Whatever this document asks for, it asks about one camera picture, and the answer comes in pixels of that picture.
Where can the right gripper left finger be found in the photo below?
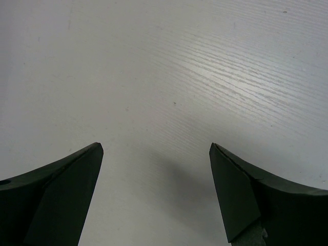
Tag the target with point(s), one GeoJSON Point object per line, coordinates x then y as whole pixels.
{"type": "Point", "coordinates": [49, 205]}

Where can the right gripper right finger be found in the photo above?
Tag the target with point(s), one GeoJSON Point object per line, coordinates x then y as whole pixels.
{"type": "Point", "coordinates": [260, 208]}

